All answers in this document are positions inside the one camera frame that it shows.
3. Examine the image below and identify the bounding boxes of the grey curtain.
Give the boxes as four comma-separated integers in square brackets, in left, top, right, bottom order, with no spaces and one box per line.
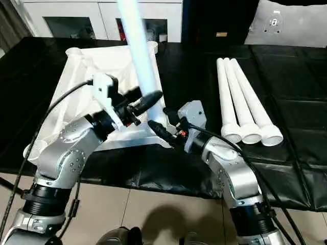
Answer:
[0,0,34,52]

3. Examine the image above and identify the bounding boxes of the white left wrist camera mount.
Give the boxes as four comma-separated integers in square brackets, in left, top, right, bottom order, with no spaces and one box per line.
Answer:
[91,73,123,131]

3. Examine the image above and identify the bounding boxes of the white panel with round mount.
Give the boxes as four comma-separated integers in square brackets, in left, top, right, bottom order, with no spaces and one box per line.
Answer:
[245,0,327,48]

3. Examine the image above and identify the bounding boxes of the glossy black box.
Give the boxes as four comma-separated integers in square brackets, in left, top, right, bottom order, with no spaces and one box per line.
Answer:
[181,0,256,45]

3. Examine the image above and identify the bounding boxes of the black table mat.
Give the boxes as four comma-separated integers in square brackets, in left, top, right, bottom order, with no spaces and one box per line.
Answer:
[0,35,327,212]

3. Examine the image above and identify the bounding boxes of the dark right robot foot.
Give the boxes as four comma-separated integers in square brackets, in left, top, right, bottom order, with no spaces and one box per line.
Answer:
[183,231,205,245]

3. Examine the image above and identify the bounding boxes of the white cabinet with glass doors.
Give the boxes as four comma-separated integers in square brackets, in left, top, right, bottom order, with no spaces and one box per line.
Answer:
[22,0,183,43]

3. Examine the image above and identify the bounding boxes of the thin black cable with ferrite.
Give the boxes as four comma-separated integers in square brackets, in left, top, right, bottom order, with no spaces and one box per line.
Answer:
[51,176,81,245]

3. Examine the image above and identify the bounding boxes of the dark left robot foot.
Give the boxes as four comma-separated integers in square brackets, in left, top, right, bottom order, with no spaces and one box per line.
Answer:
[98,226,143,245]

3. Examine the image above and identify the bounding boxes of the black left wrist camera cable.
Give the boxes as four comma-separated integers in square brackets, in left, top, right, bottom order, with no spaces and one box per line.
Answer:
[0,79,94,233]

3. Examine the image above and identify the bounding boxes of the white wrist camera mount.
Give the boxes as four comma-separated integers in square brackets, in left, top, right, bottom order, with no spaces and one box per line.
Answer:
[177,101,207,153]
[91,73,123,131]

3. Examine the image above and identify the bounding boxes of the white plastic table top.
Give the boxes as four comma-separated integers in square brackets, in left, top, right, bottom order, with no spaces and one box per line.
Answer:
[23,40,179,164]

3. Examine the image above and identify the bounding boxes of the black metal floor bar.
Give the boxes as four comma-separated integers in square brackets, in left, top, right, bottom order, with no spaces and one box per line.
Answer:
[0,176,25,197]

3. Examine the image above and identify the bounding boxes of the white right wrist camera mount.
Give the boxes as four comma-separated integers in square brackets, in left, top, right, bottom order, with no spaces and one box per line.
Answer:
[177,101,207,153]

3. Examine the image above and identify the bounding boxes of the white plastic table leg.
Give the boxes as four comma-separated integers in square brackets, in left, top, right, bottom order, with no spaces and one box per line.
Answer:
[216,58,243,143]
[222,57,263,145]
[229,58,284,147]
[116,0,170,128]

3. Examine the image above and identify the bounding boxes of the dark robot foot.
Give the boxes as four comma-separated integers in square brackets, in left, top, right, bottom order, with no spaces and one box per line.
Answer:
[98,226,143,245]
[183,231,205,245]

